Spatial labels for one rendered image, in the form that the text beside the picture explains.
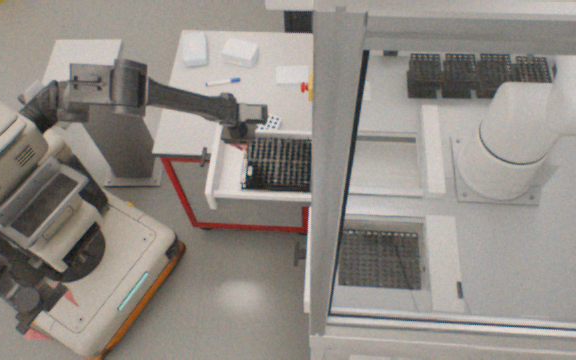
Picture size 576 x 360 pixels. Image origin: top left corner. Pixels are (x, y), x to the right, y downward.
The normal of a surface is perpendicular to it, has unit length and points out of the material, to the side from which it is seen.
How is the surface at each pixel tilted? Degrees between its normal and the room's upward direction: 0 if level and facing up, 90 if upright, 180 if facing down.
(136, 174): 90
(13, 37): 0
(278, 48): 0
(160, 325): 0
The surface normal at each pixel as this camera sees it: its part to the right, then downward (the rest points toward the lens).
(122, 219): -0.04, -0.50
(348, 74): -0.07, 0.87
